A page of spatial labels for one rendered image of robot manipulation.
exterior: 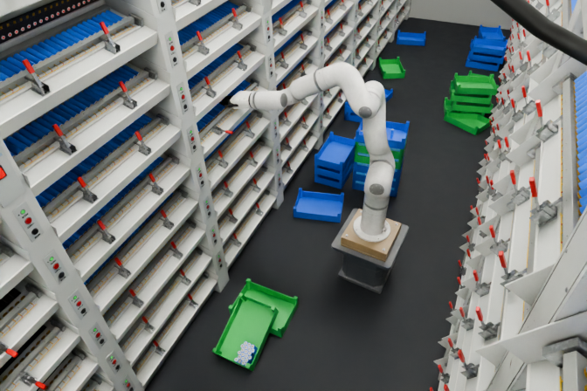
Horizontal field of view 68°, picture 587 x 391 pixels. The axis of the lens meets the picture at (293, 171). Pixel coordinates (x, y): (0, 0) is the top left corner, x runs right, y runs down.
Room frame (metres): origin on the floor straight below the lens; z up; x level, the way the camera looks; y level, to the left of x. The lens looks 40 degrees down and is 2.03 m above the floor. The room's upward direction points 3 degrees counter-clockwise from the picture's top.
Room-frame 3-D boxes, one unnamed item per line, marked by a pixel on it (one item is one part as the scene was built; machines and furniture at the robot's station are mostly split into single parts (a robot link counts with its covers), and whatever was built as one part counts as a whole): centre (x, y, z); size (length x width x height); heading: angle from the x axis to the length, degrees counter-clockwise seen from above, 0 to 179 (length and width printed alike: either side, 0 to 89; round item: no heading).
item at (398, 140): (2.26, -0.57, 0.44); 0.30 x 0.20 x 0.08; 70
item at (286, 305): (1.30, 0.18, 0.04); 0.30 x 0.20 x 0.08; 63
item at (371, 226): (1.54, -0.39, 0.43); 0.19 x 0.19 x 0.18
